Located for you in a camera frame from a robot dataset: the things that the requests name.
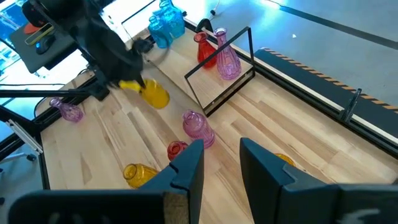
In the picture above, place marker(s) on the purple bulbous glass vase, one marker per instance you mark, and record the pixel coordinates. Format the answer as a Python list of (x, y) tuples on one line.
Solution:
[(70, 112)]

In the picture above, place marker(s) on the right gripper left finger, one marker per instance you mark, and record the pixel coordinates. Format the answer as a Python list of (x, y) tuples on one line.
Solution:
[(183, 174)]

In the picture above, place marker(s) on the black hazard-striped floor mat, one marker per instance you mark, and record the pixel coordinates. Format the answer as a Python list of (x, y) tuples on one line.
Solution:
[(311, 71)]

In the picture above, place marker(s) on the black computer mouse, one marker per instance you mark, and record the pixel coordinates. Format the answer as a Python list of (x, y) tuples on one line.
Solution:
[(45, 45)]

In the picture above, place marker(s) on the teal cylindrical glass vase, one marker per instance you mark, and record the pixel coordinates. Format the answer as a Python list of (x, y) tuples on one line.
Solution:
[(158, 35)]

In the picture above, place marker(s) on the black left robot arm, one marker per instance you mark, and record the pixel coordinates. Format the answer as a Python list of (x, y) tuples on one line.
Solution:
[(81, 18)]

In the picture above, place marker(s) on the red cylindrical glass vase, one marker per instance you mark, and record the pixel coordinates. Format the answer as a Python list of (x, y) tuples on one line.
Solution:
[(175, 149)]

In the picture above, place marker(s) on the silver frame bracket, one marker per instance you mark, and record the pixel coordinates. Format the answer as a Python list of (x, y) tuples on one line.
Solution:
[(25, 137)]

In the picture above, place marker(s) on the black headset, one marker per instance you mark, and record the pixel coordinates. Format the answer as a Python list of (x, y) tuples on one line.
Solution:
[(32, 14)]

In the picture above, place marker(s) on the teal embossed glass vase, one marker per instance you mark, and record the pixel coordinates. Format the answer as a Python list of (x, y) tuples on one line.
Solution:
[(174, 21)]

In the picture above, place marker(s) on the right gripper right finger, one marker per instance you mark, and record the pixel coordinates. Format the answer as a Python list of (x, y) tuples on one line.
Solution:
[(273, 186)]

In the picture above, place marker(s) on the black side desk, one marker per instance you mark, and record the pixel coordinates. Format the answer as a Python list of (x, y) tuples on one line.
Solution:
[(59, 53)]

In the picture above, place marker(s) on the red teardrop glass vase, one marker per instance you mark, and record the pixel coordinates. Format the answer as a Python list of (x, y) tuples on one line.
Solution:
[(205, 53)]

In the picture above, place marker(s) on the black table clamp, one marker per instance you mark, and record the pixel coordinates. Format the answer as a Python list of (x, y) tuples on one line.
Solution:
[(199, 26), (351, 107)]

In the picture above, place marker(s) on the pink ribbed cylindrical glass vase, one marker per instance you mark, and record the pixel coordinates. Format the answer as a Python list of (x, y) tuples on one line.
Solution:
[(197, 130)]

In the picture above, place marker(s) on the yellow diamond-textured glass vase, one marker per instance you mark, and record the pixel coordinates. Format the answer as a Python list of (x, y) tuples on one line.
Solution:
[(284, 158)]

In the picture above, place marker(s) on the phone with yellow case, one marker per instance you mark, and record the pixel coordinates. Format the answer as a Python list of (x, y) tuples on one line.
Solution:
[(40, 33)]

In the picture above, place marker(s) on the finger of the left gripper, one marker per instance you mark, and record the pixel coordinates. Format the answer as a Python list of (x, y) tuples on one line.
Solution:
[(141, 82)]

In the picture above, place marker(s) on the purple tall teardrop glass vase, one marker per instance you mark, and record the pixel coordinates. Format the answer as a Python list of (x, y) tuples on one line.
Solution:
[(228, 62)]

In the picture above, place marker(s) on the yellow ribbed glass vase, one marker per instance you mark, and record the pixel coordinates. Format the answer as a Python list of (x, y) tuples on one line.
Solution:
[(155, 95), (136, 175)]

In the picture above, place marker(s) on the yellow tape tag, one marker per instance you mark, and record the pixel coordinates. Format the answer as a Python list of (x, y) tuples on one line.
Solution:
[(129, 86)]

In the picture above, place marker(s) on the orange pad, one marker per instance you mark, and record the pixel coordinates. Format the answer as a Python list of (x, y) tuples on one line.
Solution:
[(29, 29)]

